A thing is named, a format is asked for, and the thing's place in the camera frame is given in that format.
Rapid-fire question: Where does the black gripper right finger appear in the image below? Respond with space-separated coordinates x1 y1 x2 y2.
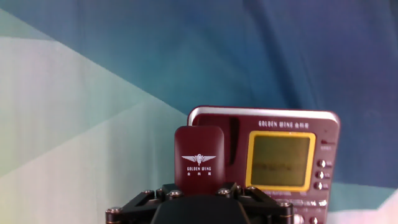
217 182 294 224

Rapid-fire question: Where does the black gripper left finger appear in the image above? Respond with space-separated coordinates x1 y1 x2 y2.
104 182 185 224

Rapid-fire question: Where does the maroon telephone handset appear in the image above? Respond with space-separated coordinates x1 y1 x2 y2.
174 125 226 196

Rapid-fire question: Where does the maroon telephone base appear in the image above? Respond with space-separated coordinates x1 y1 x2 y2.
186 105 341 224

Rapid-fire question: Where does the blue green white tablecloth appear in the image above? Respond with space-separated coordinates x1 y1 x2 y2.
0 0 398 224

